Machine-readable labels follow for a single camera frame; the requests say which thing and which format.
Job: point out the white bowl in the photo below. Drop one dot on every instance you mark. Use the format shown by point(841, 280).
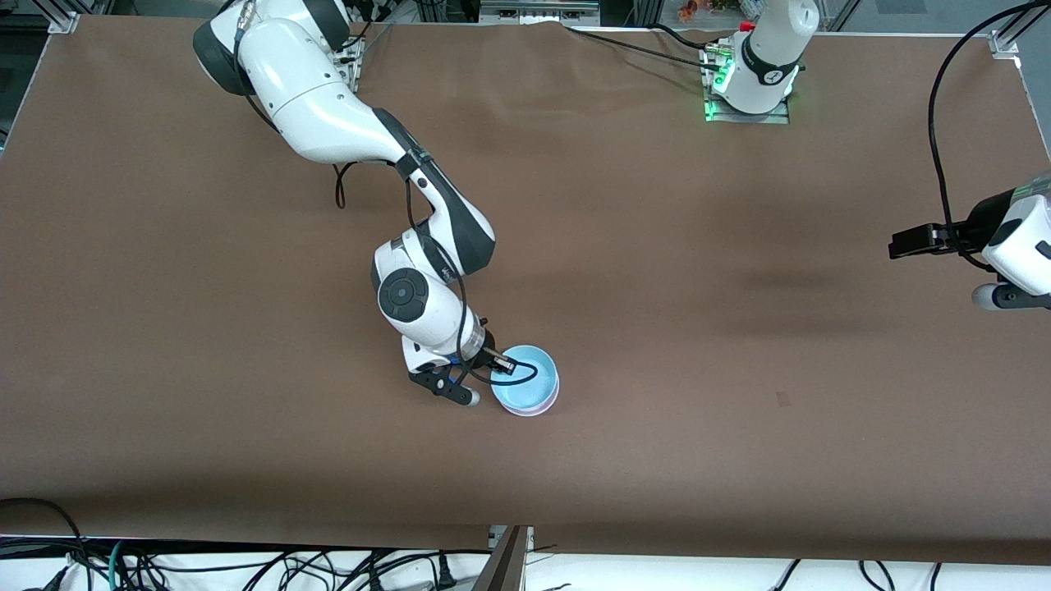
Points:
point(534, 410)

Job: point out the brown table cover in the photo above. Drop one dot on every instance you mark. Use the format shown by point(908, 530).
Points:
point(657, 287)

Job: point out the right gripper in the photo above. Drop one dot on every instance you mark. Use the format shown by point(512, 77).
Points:
point(484, 347)

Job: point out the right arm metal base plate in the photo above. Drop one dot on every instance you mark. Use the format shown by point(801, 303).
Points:
point(351, 66)

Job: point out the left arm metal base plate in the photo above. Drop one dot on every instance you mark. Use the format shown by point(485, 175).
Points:
point(713, 107)

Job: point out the aluminium frame beam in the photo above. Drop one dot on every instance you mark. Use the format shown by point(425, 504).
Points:
point(502, 562)

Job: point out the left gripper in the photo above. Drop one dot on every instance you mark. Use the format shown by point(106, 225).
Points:
point(957, 235)

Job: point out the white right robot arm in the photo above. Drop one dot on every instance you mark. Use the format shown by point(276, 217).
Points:
point(312, 98)

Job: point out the black power plug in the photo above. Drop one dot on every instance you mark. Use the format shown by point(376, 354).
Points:
point(444, 570)

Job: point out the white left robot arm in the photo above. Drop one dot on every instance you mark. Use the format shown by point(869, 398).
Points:
point(764, 57)

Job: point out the aluminium corner bracket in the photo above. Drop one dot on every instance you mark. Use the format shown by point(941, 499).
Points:
point(64, 22)
point(1003, 43)

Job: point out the light blue bowl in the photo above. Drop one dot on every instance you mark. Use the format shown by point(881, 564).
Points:
point(525, 377)

